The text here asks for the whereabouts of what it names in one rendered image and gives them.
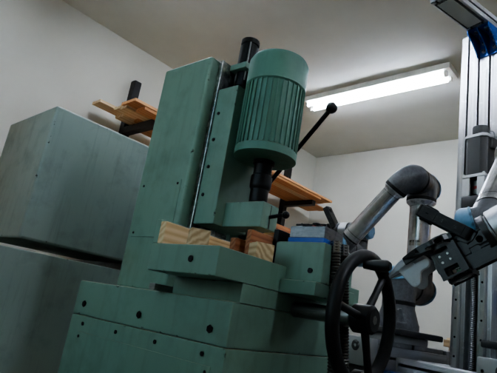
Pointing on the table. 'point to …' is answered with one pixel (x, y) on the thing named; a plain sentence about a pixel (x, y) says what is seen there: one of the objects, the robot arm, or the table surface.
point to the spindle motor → (272, 109)
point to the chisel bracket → (250, 217)
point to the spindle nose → (261, 180)
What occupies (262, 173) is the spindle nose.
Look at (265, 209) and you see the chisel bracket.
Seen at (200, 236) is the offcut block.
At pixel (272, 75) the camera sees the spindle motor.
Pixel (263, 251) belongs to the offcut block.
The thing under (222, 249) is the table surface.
